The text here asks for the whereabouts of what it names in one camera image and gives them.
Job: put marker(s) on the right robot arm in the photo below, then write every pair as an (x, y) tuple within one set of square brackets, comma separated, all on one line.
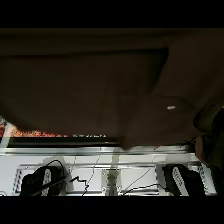
[(181, 180)]

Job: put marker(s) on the dark brown garment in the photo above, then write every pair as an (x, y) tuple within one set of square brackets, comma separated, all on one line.
[(83, 86)]

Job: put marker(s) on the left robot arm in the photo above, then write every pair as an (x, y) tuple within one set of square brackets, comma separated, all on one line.
[(39, 181)]

